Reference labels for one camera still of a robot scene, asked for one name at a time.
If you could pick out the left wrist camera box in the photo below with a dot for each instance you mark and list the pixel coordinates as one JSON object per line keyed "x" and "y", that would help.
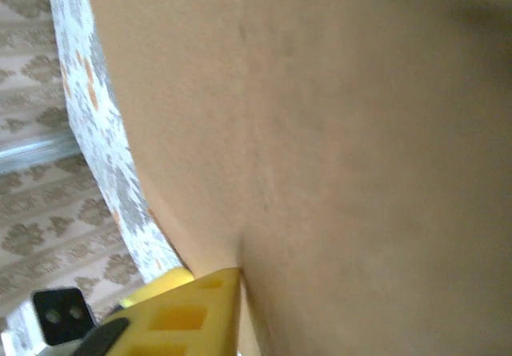
{"x": 60, "y": 316}

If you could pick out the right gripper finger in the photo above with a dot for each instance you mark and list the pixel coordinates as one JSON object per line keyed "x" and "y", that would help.
{"x": 180, "y": 320}

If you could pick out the brown cardboard paper box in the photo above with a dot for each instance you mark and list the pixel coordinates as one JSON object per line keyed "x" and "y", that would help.
{"x": 320, "y": 132}

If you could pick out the floral table cloth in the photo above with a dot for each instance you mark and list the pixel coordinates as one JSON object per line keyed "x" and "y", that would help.
{"x": 80, "y": 32}

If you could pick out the aluminium corner post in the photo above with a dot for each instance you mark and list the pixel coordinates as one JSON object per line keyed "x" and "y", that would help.
{"x": 36, "y": 154}

